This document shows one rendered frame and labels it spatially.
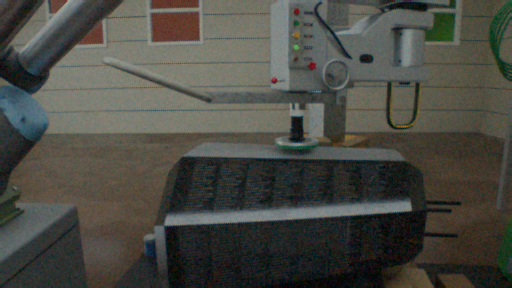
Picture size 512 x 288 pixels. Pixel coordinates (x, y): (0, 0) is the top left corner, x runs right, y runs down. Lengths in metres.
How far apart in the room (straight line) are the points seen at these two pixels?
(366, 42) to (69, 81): 7.71
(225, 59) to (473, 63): 5.36
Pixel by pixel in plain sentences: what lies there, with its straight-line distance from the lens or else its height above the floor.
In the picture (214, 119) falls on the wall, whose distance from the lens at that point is 8.00.
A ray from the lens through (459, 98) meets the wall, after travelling 9.01.
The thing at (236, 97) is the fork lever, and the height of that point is 1.15.
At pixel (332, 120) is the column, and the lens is 2.56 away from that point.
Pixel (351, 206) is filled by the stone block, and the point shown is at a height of 0.70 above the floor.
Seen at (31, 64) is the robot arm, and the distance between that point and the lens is 1.11.
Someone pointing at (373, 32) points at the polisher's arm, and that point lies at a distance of 1.92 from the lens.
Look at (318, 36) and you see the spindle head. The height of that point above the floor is 1.42.
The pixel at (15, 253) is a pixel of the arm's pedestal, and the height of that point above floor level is 0.84.
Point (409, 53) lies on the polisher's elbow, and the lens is 2.09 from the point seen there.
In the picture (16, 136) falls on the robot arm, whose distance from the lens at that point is 1.03.
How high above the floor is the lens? 1.25
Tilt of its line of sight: 11 degrees down
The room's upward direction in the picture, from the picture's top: straight up
